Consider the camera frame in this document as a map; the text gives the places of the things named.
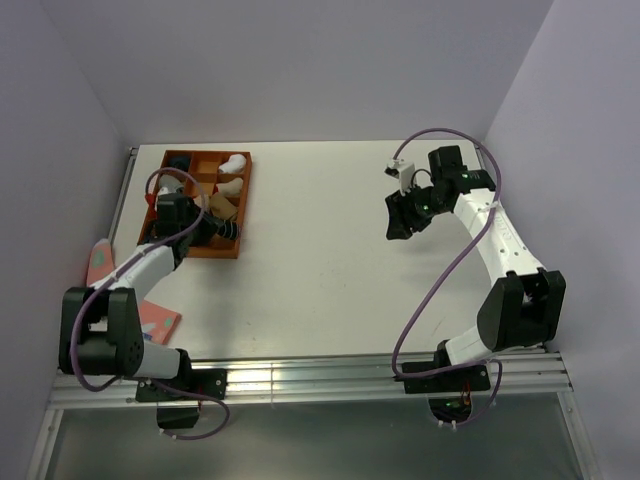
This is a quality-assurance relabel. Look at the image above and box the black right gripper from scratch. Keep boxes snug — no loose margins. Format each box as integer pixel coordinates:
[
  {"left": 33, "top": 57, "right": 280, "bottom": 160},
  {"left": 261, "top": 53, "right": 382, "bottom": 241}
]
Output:
[{"left": 385, "top": 181, "right": 449, "bottom": 241}]

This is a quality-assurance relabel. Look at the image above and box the tan ribbed sock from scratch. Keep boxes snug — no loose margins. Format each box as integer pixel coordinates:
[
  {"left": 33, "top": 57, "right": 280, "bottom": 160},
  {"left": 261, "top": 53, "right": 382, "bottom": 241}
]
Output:
[{"left": 209, "top": 192, "right": 238, "bottom": 221}]

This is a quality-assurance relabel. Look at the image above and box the black white striped sock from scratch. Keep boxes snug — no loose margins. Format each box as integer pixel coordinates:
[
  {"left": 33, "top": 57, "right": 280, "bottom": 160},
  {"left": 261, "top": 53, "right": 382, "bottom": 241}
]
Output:
[{"left": 216, "top": 220, "right": 241, "bottom": 241}]

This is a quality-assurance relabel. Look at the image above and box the brown compartment sock tray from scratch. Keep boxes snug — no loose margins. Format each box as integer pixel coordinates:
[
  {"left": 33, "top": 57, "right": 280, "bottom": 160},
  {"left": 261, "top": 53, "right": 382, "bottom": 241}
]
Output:
[{"left": 138, "top": 150, "right": 252, "bottom": 259}]

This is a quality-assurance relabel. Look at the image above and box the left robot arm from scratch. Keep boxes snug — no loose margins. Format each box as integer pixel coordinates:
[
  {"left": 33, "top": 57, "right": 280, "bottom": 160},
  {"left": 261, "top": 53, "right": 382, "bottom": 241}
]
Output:
[{"left": 58, "top": 193, "right": 238, "bottom": 399}]

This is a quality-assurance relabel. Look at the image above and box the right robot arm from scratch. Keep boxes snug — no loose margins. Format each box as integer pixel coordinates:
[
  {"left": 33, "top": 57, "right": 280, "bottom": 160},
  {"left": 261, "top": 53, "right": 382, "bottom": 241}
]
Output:
[{"left": 385, "top": 145, "right": 566, "bottom": 390}]

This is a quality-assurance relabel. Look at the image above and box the grey rolled sock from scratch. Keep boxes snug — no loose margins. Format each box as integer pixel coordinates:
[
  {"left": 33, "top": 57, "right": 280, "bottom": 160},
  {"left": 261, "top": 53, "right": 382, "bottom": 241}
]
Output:
[{"left": 157, "top": 175, "right": 184, "bottom": 196}]

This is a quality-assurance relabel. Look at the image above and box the dark teal rolled sock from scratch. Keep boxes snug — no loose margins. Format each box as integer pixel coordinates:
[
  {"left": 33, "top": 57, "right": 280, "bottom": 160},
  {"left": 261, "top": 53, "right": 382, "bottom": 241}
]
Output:
[{"left": 166, "top": 155, "right": 191, "bottom": 172}]

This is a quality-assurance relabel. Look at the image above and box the cream rolled sock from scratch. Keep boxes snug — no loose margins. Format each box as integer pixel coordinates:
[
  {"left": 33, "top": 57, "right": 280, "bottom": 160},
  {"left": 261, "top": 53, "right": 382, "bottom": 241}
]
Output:
[{"left": 216, "top": 177, "right": 244, "bottom": 197}]

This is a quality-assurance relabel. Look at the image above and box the white rolled sock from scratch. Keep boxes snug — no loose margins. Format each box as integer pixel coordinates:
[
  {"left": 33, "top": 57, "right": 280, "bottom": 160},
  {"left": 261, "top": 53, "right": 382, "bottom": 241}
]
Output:
[{"left": 218, "top": 154, "right": 247, "bottom": 174}]

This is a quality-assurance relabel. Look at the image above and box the pink patterned sock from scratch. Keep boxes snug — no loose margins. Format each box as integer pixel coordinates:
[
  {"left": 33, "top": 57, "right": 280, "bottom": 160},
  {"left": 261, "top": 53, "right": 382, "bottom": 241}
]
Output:
[{"left": 85, "top": 238, "right": 182, "bottom": 346}]

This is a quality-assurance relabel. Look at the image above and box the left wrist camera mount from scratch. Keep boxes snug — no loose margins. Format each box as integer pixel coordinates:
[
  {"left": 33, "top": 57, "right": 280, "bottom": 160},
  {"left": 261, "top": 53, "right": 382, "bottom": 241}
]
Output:
[{"left": 145, "top": 193, "right": 156, "bottom": 208}]

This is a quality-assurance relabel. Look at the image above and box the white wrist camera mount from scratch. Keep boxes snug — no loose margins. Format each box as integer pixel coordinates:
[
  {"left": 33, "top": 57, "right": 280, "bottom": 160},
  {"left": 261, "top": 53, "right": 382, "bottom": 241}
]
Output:
[{"left": 385, "top": 159, "right": 416, "bottom": 195}]

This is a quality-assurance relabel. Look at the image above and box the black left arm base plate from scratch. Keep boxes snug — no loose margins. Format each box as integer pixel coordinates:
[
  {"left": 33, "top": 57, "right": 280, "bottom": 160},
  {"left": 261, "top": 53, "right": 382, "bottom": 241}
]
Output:
[{"left": 135, "top": 368, "right": 227, "bottom": 403}]

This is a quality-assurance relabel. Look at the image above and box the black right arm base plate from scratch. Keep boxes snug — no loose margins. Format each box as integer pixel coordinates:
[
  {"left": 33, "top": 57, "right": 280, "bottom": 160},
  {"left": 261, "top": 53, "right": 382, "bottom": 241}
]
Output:
[{"left": 394, "top": 365, "right": 491, "bottom": 394}]

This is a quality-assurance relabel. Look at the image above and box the aluminium frame rail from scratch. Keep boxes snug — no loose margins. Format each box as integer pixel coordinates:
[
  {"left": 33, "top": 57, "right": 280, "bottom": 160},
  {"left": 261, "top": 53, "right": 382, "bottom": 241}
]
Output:
[{"left": 48, "top": 348, "right": 573, "bottom": 410}]

